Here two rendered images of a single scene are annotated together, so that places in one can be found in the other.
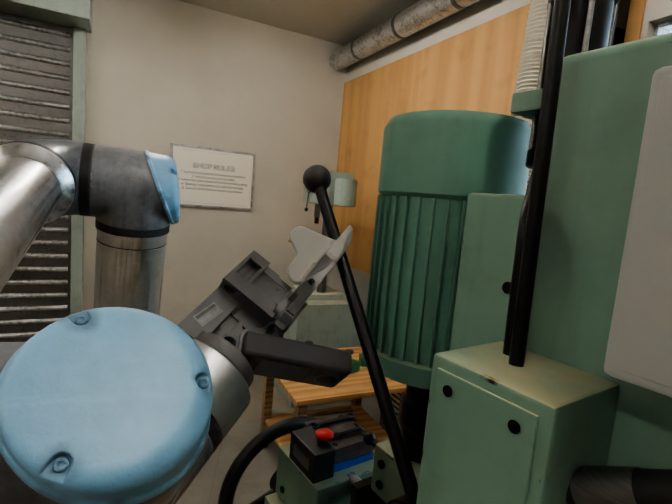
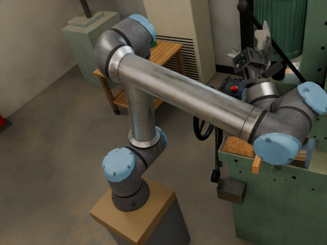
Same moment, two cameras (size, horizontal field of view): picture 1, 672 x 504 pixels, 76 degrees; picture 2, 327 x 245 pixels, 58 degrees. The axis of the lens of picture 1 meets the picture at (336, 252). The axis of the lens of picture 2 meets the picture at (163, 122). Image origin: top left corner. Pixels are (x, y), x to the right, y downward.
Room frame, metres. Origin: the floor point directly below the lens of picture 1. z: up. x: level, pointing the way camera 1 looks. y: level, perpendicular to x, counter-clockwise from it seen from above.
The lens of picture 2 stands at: (-0.19, 0.60, 1.81)
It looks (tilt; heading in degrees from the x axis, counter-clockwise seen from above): 41 degrees down; 343
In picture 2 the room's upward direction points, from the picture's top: 17 degrees counter-clockwise
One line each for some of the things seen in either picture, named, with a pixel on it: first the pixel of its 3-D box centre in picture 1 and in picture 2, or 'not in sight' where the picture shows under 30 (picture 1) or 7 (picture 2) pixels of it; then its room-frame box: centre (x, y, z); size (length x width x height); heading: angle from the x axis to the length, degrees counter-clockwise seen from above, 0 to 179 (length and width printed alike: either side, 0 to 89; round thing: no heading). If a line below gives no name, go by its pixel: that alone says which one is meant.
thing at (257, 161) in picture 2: not in sight; (274, 113); (0.51, -0.09, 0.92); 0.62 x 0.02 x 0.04; 125
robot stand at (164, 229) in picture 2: not in sight; (148, 228); (0.76, 0.59, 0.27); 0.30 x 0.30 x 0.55; 27
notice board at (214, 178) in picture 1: (213, 178); not in sight; (3.35, 0.99, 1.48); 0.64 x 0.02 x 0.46; 117
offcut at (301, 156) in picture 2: not in sight; (299, 154); (0.35, -0.07, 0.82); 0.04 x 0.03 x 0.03; 41
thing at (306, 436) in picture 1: (329, 440); (231, 89); (0.70, -0.02, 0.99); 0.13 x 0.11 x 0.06; 125
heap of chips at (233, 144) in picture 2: not in sight; (240, 143); (0.47, 0.12, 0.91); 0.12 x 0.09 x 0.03; 35
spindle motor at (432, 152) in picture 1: (442, 249); (281, 8); (0.54, -0.13, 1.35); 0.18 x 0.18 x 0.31
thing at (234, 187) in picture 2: not in sight; (231, 190); (0.51, 0.16, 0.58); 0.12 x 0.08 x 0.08; 35
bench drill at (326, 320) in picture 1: (322, 285); (88, 13); (2.99, 0.08, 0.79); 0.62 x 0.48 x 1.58; 25
